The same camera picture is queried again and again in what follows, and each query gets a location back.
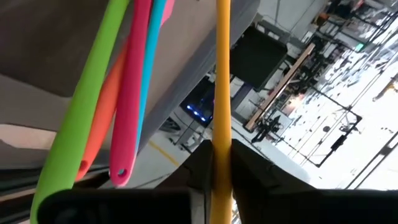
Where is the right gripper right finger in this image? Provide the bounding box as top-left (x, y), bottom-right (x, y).
top-left (231, 139), bottom-right (398, 224)

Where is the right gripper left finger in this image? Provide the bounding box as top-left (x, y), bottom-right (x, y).
top-left (36, 139), bottom-right (214, 224)

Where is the black computer tower with lights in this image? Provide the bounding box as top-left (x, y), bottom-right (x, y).
top-left (181, 77), bottom-right (216, 127)

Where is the pink silicone spatula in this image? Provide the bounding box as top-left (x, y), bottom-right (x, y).
top-left (108, 0), bottom-right (153, 187)

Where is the wood-top workbench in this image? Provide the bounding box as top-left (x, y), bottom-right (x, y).
top-left (245, 42), bottom-right (317, 131)

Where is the large black case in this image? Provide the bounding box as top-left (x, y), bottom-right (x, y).
top-left (229, 26), bottom-right (287, 91)

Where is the orange silicone spoon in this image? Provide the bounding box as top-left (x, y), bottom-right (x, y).
top-left (74, 43), bottom-right (128, 183)

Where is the green silicone spatula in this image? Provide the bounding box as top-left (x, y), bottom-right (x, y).
top-left (30, 0), bottom-right (130, 224)

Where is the blue silicone spatula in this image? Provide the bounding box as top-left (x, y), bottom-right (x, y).
top-left (135, 0), bottom-right (167, 156)

